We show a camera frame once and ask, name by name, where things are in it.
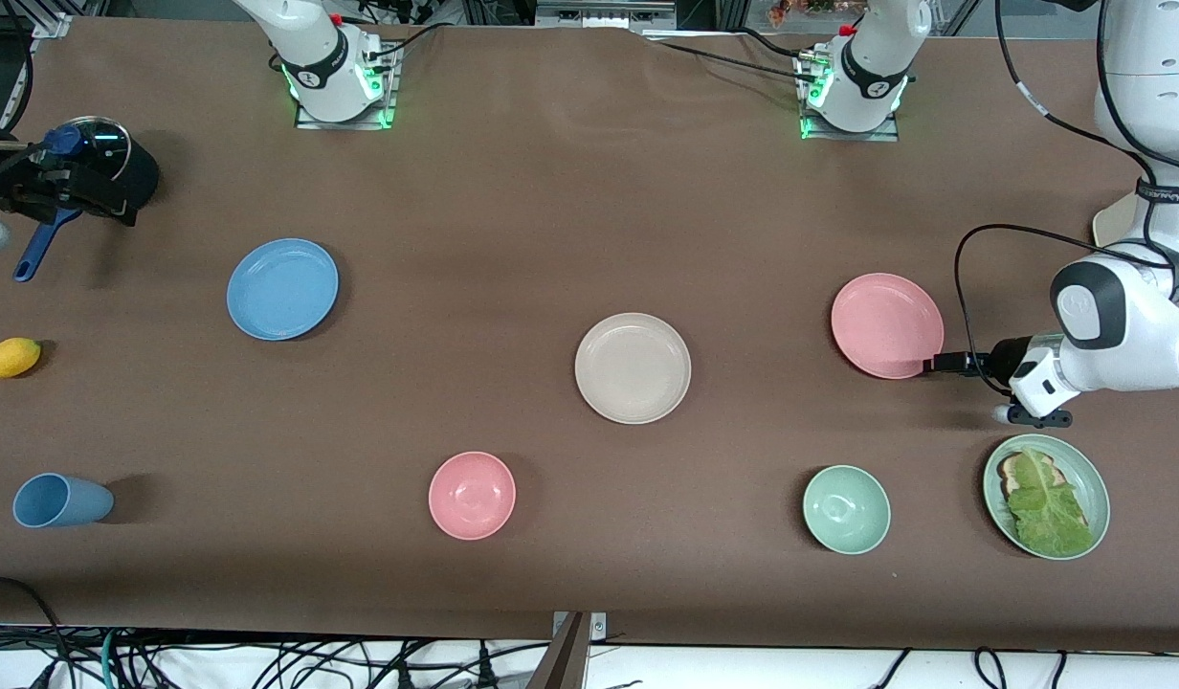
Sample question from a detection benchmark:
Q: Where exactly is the yellow lemon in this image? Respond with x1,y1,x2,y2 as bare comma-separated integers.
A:
0,337,42,379

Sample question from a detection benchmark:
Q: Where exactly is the blue cup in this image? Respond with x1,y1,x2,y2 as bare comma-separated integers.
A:
12,473,115,529

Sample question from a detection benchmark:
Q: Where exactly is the grey power strip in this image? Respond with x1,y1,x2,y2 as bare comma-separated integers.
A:
535,0,678,30

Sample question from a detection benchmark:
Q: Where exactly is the grey metal bracket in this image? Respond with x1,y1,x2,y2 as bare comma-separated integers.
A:
551,611,610,640

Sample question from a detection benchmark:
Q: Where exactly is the dark metal pole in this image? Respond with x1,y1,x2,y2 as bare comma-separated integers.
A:
524,612,592,689

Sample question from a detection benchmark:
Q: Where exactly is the black arm base cable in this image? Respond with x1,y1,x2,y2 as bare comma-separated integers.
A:
365,19,456,64
647,36,812,85
738,27,812,64

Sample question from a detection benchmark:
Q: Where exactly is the beige plate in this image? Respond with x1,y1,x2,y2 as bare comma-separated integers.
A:
574,312,693,425

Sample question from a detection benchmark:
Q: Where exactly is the dark pot with blue handle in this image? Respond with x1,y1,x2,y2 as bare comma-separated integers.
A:
12,115,161,284

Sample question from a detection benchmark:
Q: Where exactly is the pink bowl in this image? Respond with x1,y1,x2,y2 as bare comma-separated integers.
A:
428,451,517,542

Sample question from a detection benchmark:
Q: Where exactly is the toasted bread slice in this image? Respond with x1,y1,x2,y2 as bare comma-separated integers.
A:
997,452,1067,500

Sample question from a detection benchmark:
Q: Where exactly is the green ribbed plate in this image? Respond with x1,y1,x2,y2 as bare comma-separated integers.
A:
982,433,1111,561

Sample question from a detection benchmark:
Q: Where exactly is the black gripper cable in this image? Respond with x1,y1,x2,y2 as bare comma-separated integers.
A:
952,0,1179,389
0,0,35,131

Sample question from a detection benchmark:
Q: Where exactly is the blue plate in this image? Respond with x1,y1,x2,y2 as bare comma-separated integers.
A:
226,237,341,342

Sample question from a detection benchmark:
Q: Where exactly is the green lettuce leaf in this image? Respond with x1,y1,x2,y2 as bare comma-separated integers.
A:
1006,447,1096,558

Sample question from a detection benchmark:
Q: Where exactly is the mint green bowl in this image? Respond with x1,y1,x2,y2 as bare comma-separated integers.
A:
802,464,892,556

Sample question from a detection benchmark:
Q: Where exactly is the pink plate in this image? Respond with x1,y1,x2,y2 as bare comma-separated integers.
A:
831,273,945,380

